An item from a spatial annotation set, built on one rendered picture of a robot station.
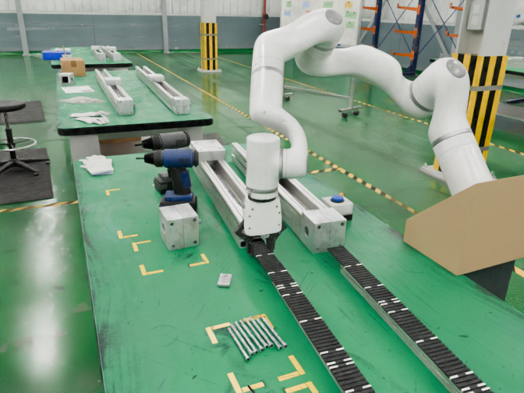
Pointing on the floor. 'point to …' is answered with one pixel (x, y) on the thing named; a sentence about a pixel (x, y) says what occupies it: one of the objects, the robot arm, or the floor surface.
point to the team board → (295, 8)
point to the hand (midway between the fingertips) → (260, 247)
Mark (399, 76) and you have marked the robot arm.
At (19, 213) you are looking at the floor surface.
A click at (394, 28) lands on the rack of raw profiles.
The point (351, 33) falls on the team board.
